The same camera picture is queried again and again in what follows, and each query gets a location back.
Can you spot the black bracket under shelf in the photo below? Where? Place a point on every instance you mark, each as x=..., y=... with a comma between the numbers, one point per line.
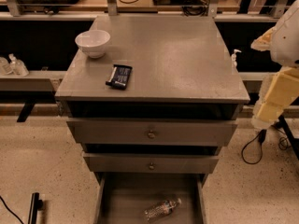
x=26, y=111

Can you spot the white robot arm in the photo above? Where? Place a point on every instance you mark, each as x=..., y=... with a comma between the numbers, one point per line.
x=285, y=49

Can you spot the grey top drawer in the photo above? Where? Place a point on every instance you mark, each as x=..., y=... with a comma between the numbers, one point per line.
x=211, y=133

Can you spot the black floor stand left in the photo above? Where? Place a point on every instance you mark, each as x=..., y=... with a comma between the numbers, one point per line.
x=35, y=206

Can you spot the white ceramic bowl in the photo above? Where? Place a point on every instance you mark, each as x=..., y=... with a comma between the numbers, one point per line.
x=93, y=43

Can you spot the grey drawer cabinet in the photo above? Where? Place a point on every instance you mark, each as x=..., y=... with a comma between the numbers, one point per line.
x=181, y=70

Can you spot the black stand leg right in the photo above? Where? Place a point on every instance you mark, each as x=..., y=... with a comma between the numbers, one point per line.
x=294, y=141

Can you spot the grey middle drawer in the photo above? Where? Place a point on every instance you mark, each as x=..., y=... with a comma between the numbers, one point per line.
x=142, y=163

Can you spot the grey open bottom drawer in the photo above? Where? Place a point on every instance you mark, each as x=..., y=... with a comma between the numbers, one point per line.
x=124, y=198

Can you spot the clear sanitizer bottle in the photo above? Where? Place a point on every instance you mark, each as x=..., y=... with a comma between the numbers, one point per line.
x=18, y=66

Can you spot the dark blue snack bar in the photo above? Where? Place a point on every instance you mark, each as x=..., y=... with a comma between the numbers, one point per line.
x=120, y=76

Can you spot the clear bottle at edge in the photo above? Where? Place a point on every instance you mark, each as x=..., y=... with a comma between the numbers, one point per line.
x=5, y=68

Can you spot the clear plastic water bottle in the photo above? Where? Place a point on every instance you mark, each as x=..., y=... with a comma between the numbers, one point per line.
x=161, y=209

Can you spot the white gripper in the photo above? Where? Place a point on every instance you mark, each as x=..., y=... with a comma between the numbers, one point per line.
x=286, y=44

